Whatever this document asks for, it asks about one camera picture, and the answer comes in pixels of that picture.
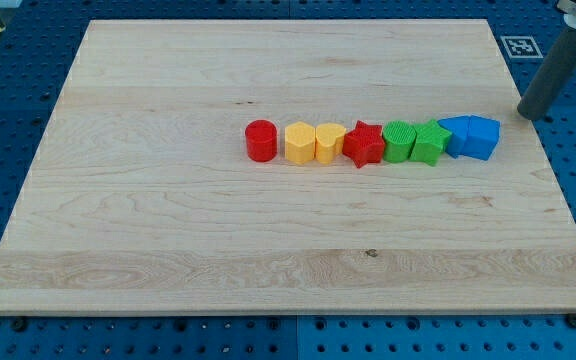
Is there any yellow hexagon block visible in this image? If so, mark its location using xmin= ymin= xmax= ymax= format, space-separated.
xmin=284 ymin=122 xmax=315 ymax=164

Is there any red cylinder block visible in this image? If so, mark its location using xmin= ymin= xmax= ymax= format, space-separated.
xmin=245 ymin=119 xmax=277 ymax=162

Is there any yellow heart block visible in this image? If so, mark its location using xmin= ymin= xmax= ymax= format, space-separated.
xmin=315 ymin=123 xmax=346 ymax=164

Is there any red star block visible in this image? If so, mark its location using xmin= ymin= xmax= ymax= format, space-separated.
xmin=342 ymin=120 xmax=385 ymax=168

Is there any green cylinder block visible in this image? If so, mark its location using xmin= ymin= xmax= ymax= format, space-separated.
xmin=382 ymin=121 xmax=416 ymax=163

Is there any wooden board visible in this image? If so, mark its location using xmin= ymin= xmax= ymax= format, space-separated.
xmin=0 ymin=19 xmax=576 ymax=316

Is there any green star block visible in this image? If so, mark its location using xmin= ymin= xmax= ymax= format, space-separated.
xmin=409 ymin=119 xmax=452 ymax=166

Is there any blue pentagon block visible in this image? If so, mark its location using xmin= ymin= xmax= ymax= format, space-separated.
xmin=438 ymin=115 xmax=470 ymax=158

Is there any blue cube block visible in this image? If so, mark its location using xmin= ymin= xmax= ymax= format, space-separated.
xmin=461 ymin=115 xmax=500 ymax=161

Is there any white fiducial marker tag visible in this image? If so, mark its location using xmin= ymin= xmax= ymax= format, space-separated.
xmin=500 ymin=35 xmax=543 ymax=59

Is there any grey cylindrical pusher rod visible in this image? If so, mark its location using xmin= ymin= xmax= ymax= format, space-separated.
xmin=517 ymin=26 xmax=576 ymax=121

